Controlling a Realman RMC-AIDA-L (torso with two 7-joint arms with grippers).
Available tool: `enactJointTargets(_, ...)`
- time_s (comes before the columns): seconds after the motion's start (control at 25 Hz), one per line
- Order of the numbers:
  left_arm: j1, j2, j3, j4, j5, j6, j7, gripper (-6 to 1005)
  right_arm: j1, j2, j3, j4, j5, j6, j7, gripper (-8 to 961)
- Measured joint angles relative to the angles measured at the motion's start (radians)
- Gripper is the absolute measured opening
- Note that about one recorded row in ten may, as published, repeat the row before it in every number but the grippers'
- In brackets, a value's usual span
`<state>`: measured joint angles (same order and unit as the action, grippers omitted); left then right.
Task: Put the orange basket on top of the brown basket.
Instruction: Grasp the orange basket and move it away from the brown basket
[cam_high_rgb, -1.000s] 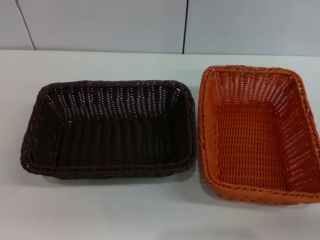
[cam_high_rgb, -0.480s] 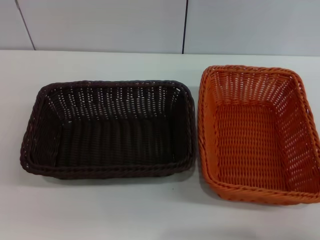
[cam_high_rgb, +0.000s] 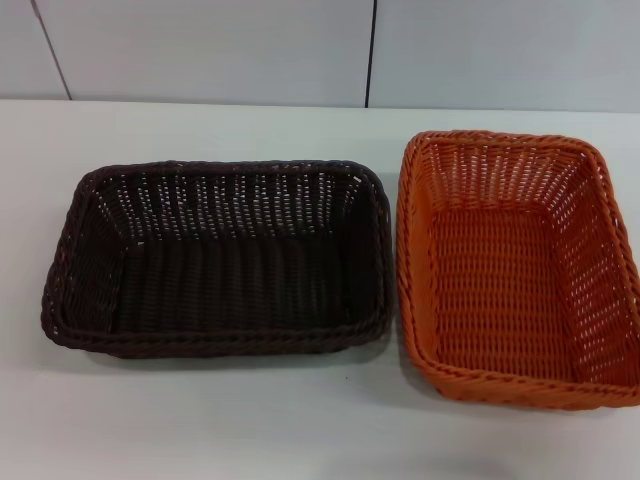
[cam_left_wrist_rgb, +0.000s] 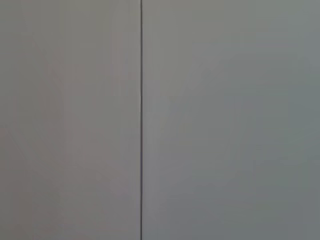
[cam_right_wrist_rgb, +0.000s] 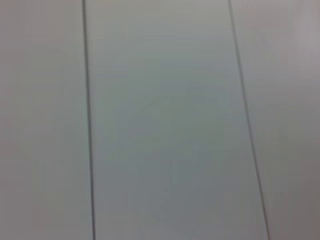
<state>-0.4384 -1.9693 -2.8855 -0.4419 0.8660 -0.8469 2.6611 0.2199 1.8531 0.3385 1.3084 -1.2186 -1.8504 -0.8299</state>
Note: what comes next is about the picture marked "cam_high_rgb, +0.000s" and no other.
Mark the dark brown wicker basket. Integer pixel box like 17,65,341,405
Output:
39,159,396,360

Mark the orange wicker basket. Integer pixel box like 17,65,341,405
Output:
397,129,640,414

